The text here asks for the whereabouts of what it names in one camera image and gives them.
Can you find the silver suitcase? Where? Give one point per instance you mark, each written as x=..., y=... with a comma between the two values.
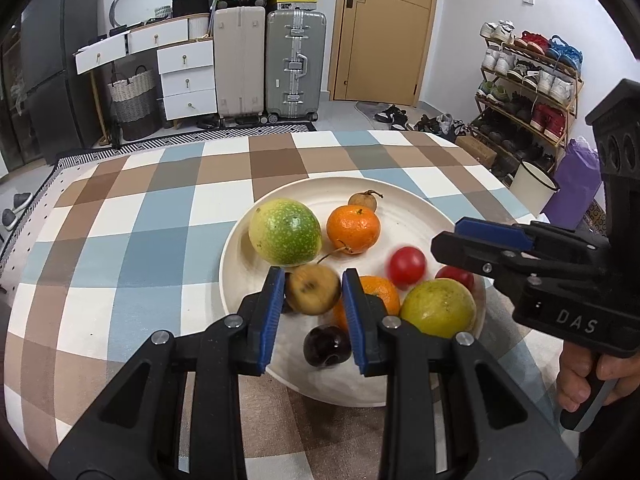
x=295, y=42

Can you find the black refrigerator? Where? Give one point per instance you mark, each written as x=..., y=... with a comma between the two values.
x=59, y=101

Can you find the woven laundry basket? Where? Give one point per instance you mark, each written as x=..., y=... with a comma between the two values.
x=134, y=103

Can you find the beige suitcase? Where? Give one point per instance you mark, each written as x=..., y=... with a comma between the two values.
x=239, y=60

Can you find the white enamel bucket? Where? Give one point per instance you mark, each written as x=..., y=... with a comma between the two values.
x=533, y=187

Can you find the yellow-green passion fruit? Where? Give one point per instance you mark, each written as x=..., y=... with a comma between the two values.
x=441, y=307

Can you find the grey slippers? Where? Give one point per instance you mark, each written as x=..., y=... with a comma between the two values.
x=9, y=216

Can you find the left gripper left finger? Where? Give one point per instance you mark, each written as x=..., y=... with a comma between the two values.
x=173, y=410

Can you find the right hand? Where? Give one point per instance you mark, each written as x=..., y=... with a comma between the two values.
x=576, y=363

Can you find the cream round plate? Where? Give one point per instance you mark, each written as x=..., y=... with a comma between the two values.
x=406, y=220

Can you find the green passion fruit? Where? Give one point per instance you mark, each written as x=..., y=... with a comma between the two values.
x=285, y=232

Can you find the red cherry tomato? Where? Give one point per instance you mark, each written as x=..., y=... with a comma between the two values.
x=463, y=277
x=406, y=267

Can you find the large orange tangerine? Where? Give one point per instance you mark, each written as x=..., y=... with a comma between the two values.
x=374, y=286

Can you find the small yellow-brown fruit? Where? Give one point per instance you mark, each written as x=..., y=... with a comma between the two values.
x=365, y=199

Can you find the wooden shoe rack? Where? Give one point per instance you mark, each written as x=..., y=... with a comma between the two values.
x=528, y=97

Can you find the purple bag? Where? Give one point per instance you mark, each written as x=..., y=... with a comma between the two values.
x=579, y=178

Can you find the small orange tangerine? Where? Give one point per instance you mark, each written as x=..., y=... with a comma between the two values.
x=353, y=229

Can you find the wooden door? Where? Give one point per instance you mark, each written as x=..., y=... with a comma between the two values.
x=379, y=50

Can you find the checkered tablecloth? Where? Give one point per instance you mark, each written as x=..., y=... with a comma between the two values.
x=116, y=249

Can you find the white drawer cabinet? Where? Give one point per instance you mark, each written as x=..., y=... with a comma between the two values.
x=185, y=61

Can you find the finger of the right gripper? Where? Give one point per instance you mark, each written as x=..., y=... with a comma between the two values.
x=537, y=238
x=500, y=259

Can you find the cardboard box on floor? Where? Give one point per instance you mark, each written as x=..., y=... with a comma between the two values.
x=478, y=150

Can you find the brown longan fruit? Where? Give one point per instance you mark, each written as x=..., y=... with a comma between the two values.
x=312, y=289

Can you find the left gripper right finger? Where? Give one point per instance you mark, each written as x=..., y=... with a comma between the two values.
x=451, y=410

